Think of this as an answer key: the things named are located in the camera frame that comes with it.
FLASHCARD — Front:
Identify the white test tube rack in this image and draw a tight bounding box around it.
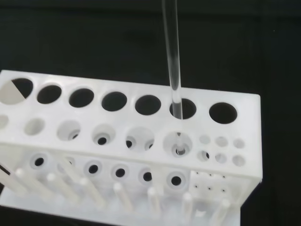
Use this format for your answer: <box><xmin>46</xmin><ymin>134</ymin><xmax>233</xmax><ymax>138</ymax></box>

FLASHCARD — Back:
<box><xmin>0</xmin><ymin>69</ymin><xmax>262</xmax><ymax>226</ymax></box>

